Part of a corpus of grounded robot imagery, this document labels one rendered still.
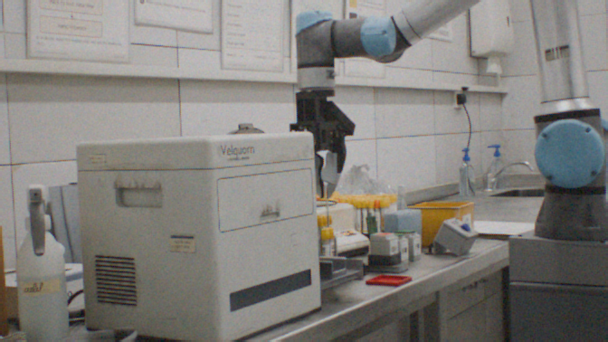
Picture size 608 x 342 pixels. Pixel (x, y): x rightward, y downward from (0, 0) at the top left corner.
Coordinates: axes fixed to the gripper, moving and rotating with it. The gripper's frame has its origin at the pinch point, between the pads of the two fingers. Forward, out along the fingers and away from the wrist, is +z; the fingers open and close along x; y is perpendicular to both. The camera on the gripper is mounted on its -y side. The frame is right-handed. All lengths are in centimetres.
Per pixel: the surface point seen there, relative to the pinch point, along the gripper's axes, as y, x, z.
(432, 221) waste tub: -46.2, 2.3, 11.3
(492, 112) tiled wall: -242, -50, -17
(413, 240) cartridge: -24.9, 6.9, 13.0
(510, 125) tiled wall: -254, -45, -11
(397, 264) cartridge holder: -13.1, 8.6, 16.5
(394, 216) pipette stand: -30.3, -0.3, 8.4
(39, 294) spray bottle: 65, -9, 9
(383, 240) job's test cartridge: -11.4, 6.3, 11.2
